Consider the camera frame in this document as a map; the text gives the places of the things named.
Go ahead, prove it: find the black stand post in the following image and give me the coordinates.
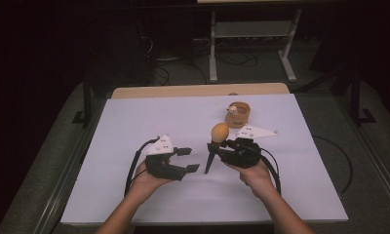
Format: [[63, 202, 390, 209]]
[[349, 67, 377, 127], [71, 72, 94, 127]]

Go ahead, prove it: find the person's left hand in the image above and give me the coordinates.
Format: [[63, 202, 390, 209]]
[[130, 160, 176, 203]]

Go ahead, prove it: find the left hand-held gripper black cable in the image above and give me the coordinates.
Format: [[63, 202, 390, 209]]
[[123, 136, 161, 198]]

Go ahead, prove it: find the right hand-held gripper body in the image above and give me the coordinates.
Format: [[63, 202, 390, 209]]
[[219, 124, 280, 170]]

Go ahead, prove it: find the wooden table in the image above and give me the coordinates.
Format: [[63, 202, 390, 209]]
[[110, 82, 291, 99]]

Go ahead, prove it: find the metal rail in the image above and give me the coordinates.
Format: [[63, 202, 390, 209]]
[[31, 97, 108, 234], [333, 96, 390, 204]]

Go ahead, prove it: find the black cable loop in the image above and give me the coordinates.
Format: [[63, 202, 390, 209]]
[[313, 135, 354, 194]]

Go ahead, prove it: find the makeup brush with dark handle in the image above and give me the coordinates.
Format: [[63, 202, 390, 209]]
[[204, 122, 231, 175]]

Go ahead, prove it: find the tan brush holder cup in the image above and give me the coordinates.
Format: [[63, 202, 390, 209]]
[[224, 101, 252, 130]]

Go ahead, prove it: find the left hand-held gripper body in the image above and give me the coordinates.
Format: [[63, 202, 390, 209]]
[[144, 134, 188, 181]]

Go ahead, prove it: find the tangle of black floor cables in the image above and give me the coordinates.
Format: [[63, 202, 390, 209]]
[[136, 16, 260, 86]]

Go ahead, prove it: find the white board mat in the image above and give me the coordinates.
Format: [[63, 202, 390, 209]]
[[59, 94, 349, 226]]

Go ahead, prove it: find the grey metal stand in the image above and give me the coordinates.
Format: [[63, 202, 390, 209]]
[[208, 9, 303, 84]]

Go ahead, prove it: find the right hand-held gripper black cable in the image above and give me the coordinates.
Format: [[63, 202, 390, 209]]
[[259, 147, 283, 197]]

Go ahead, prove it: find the person's right hand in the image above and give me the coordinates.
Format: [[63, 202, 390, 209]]
[[226, 158, 277, 200]]

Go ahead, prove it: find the hand-held gripper black cable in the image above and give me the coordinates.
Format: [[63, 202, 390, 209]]
[[123, 136, 161, 198], [259, 147, 283, 197]]

